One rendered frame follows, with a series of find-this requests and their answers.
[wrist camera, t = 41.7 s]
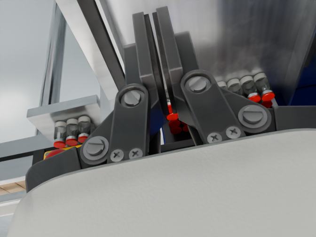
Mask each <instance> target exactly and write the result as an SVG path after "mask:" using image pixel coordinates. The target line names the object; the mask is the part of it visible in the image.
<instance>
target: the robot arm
mask: <svg viewBox="0 0 316 237"><path fill-rule="evenodd" d="M152 15H153V21H154V26H155V31H156V36H157V41H158V48H159V53H160V58H161V63H162V68H163V73H164V77H165V81H166V87H167V90H168V95H169V99H170V103H171V107H172V111H173V114H176V113H177V114H178V118H179V120H180V121H182V122H184V123H186V124H187V126H188V130H189V132H190V135H191V137H192V139H193V142H194V144H195V146H194V147H189V148H184V149H179V150H173V151H168V152H163V153H160V149H161V131H160V128H161V127H162V126H163V125H164V124H165V123H166V115H169V109H168V104H167V99H166V92H165V87H164V82H163V77H162V71H161V66H160V61H159V56H158V51H157V47H156V43H155V39H154V35H153V31H152V26H151V23H150V17H149V14H144V12H139V13H135V14H132V19H133V26H134V37H135V43H132V44H128V45H124V46H123V58H124V69H125V81H126V85H125V86H124V87H122V88H121V89H120V90H119V91H118V92H117V94H116V98H115V104H114V110H113V111H112V112H111V113H110V114H109V115H108V116H107V117H106V119H105V120H104V121H103V122H102V123H101V124H100V125H99V126H98V127H97V128H96V129H95V130H94V131H93V133H92V134H91V135H90V136H89V137H88V138H87V139H86V140H85V141H84V142H83V144H82V146H80V147H78V148H76V146H75V147H72V148H70V149H68V150H65V151H63V152H60V153H58V154H56V155H53V156H51V157H49V158H47V159H44V160H42V161H39V162H37V163H36V164H34V165H32V166H31V167H30V168H29V170H28V171H27V173H26V176H25V185H26V195H24V197H23V198H22V199H21V200H20V202H19V203H18V205H17V207H16V209H15V211H14V214H13V217H12V220H11V223H10V226H9V229H8V233H7V237H316V105H312V106H273V108H266V107H264V106H263V105H261V104H259V103H256V102H254V101H252V100H250V99H247V98H245V97H243V96H240V95H238V94H236V93H233V92H231V91H229V90H226V89H224V88H222V87H220V86H218V84H217V82H216V80H215V78H214V77H213V75H212V74H211V73H209V72H208V71H205V70H201V69H200V67H199V64H198V60H197V56H196V53H195V49H194V47H193V43H192V40H191V36H190V33H189V31H186V32H180V33H176V34H174V31H173V27H172V23H171V19H170V15H169V11H168V7H167V6H165V7H161V8H157V9H156V12H154V13H152Z"/></svg>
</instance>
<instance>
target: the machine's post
mask: <svg viewBox="0 0 316 237"><path fill-rule="evenodd" d="M114 104H115V99H112V100H108V98H107V97H106V95H105V93H104V91H103V89H102V87H101V86H100V115H101V123H102V122H103V121H104V120H105V119H106V117H107V116H108V115H109V114H110V113H111V112H112V111H113V110H114Z"/></svg>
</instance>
